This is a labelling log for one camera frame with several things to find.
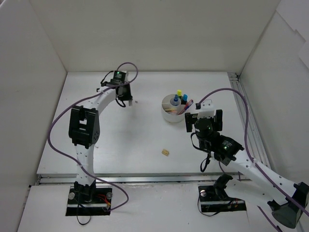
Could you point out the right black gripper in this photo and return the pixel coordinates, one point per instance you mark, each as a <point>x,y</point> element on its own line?
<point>189,121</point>

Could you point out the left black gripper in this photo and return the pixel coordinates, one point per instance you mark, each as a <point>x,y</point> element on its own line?
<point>126,95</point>

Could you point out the white round divided organizer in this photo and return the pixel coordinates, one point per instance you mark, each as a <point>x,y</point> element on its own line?
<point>167,103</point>

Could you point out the small wooden clip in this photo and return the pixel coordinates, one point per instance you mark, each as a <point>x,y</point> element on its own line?
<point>165,152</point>

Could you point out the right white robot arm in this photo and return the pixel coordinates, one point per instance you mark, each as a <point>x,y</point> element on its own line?
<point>286,199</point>

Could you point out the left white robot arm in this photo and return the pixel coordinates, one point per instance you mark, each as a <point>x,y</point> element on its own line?
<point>84,128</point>

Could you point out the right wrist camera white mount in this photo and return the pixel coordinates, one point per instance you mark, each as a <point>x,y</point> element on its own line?
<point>205,109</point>

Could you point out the aluminium frame rail right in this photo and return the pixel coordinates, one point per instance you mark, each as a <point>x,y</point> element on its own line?
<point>257,149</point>

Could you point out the aluminium frame rail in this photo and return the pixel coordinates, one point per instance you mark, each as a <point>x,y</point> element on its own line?
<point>69,179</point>
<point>257,149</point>

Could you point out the aluminium frame rail front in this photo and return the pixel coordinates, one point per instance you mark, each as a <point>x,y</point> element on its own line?
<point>69,179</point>

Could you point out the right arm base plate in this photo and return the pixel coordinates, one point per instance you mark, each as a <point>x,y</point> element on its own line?
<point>210,204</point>

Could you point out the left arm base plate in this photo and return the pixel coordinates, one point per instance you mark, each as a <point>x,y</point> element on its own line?
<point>99,205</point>

